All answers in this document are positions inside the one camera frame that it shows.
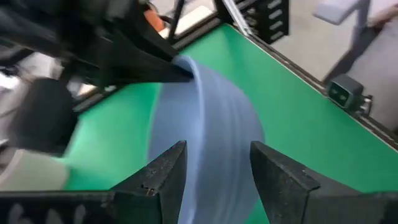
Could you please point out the person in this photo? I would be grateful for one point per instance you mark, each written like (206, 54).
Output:
(351, 53)

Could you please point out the orange object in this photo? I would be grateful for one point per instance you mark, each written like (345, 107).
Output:
(154, 19)

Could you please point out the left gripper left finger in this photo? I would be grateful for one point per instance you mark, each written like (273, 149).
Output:
(146, 199)

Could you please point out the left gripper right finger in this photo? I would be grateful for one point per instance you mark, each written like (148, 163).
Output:
(286, 193)

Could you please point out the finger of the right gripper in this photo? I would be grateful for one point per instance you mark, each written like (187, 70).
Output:
(146, 67)
(152, 34)

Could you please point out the grey table-level camera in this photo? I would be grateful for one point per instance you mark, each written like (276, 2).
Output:
(343, 91)

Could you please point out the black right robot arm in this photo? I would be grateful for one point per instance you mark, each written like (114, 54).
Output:
(43, 118)

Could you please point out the black pole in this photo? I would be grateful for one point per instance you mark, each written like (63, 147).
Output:
(175, 18)

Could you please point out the black drawer cabinet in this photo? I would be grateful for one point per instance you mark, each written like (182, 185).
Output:
(270, 18)

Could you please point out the aluminium frame post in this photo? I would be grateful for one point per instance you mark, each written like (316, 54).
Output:
(236, 15)

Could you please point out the plain light blue bowl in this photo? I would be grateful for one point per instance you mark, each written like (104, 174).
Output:
(217, 130)

